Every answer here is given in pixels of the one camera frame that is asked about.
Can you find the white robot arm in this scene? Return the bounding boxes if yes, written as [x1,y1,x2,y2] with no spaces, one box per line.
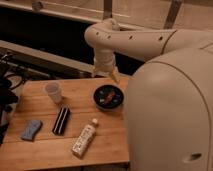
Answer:
[85,18,213,171]

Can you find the black equipment with cables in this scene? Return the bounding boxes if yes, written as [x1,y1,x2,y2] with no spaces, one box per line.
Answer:
[0,52,25,145]

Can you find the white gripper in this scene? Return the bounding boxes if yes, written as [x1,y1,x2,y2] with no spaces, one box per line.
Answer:
[92,50,120,84]

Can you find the wooden cutting board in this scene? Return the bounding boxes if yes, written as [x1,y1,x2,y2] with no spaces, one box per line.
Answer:
[0,78,129,171]

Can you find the black striped box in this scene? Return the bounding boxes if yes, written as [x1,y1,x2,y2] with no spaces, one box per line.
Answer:
[52,107,70,135]

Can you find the blue sponge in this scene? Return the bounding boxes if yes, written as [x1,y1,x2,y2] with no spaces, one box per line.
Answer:
[21,119,43,141]

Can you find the black bowl with red items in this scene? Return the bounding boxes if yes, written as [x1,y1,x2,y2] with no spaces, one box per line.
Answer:
[93,85,124,110]

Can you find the translucent white cup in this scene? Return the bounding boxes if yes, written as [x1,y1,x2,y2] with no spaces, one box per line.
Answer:
[45,82,62,103]

